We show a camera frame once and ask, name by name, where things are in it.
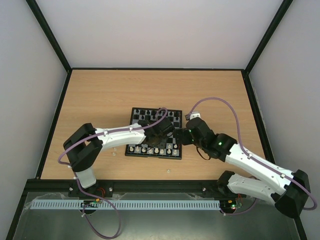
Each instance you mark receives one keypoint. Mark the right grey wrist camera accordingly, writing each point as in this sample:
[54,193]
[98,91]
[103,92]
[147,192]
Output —
[192,115]

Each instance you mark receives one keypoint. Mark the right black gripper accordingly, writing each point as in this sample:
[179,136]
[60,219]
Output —
[189,127]

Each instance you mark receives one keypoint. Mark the black and silver chessboard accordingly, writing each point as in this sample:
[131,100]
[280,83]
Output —
[167,149]

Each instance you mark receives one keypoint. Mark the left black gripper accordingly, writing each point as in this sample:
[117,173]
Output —
[163,144]

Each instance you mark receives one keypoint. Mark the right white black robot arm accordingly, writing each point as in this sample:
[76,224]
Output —
[285,189]

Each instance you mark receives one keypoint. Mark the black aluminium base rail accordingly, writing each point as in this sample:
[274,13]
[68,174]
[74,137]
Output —
[108,188]

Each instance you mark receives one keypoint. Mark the white slotted cable duct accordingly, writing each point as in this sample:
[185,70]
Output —
[72,204]

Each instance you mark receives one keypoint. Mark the black enclosure frame post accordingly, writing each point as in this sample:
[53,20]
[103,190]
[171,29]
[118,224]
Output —
[43,23]

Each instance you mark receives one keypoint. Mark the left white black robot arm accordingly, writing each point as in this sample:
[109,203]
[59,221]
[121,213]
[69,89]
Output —
[83,147]

